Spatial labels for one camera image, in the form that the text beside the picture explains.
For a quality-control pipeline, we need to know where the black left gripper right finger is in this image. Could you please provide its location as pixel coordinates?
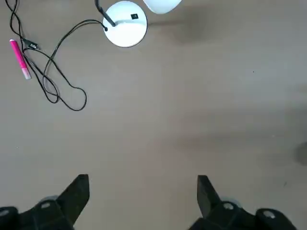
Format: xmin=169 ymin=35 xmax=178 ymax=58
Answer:
xmin=189 ymin=175 xmax=298 ymax=230

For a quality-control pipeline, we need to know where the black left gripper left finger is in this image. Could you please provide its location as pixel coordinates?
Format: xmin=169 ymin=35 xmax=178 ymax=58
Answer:
xmin=0 ymin=174 xmax=90 ymax=230

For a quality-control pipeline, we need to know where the pink marker pen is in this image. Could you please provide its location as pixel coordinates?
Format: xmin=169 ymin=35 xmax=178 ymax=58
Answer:
xmin=9 ymin=39 xmax=32 ymax=80

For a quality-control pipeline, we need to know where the white desk lamp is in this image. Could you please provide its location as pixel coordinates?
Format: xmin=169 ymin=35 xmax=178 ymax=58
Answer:
xmin=94 ymin=0 xmax=182 ymax=48

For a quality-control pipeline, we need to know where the black lamp cable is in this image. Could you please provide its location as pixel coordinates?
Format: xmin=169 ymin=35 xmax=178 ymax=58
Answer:
xmin=4 ymin=0 xmax=108 ymax=112

